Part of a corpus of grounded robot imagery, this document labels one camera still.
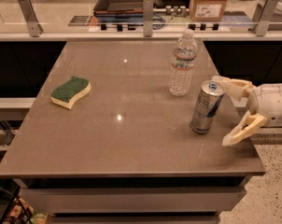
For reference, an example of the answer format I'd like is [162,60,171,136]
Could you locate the grey table base drawers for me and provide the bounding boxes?
[21,186,247,224]

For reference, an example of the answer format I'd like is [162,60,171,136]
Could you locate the silver blue redbull can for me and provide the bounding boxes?
[190,80,225,133]

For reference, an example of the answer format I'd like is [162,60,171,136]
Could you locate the metal glass bracket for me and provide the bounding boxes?
[17,0,43,37]
[252,0,280,36]
[143,0,154,37]

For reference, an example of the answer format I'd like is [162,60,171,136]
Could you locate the dark grey tray bin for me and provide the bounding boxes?
[93,0,143,15]

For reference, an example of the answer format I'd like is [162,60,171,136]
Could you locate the green yellow sponge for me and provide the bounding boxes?
[50,77,92,110]

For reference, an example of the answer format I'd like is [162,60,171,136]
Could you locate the left metal glass bracket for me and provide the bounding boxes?
[17,0,43,37]

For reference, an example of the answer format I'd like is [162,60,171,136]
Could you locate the colourful snack packets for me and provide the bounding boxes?
[0,198,50,224]

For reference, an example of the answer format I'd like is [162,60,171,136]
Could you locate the brown cardboard box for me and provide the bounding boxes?
[189,0,228,21]

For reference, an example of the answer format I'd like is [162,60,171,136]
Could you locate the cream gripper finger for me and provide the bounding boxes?
[222,111,267,147]
[212,76,255,101]

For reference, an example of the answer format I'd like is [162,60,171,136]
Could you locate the middle metal glass bracket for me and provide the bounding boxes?
[143,0,154,37]

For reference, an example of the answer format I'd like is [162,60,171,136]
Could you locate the clear plastic water bottle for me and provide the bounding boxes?
[169,29,198,96]

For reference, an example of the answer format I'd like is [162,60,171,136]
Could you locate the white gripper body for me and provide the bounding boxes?
[247,83,282,127]

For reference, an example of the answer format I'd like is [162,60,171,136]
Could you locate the glass barrier panel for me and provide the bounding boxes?
[0,0,282,35]

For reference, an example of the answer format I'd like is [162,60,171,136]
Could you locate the right metal glass bracket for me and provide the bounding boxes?
[252,0,280,36]

